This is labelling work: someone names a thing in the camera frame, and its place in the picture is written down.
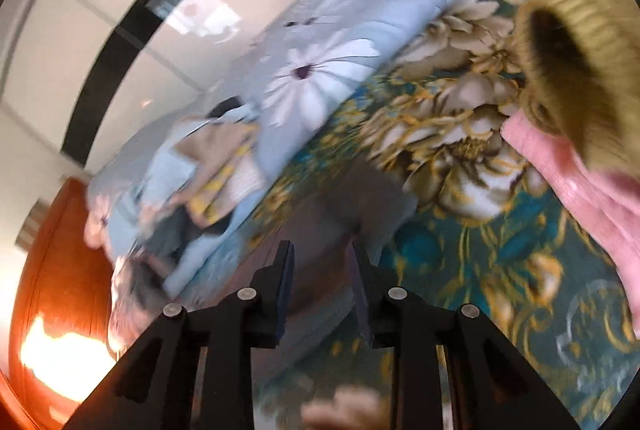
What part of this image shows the wooden bed headboard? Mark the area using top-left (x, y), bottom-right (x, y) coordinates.
top-left (7, 177), bottom-right (121, 430)

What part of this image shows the beige fuzzy cloth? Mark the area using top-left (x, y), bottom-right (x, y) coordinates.
top-left (300, 385), bottom-right (393, 430)

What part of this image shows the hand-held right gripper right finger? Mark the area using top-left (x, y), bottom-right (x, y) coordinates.
top-left (347, 239), bottom-right (581, 430)

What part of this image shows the light blue floral quilt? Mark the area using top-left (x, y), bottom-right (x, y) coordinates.
top-left (82, 0), bottom-right (533, 353)

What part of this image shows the white black-framed wardrobe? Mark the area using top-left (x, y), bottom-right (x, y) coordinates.
top-left (0, 0), bottom-right (348, 191)

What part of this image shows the teal floral bed sheet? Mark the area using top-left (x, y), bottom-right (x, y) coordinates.
top-left (200, 0), bottom-right (640, 430)

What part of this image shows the pink fleece garment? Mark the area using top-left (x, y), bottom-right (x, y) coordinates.
top-left (501, 110), bottom-right (640, 301)

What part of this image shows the beige and yellow cloth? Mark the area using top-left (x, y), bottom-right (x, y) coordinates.
top-left (172, 122), bottom-right (266, 228)

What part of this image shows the grey garment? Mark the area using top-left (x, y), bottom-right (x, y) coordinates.
top-left (235, 157), bottom-right (418, 351)

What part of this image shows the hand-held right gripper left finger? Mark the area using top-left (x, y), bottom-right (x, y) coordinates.
top-left (65, 240), bottom-right (296, 430)

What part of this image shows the mustard knit sweater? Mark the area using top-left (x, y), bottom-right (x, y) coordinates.
top-left (512, 0), bottom-right (640, 175)

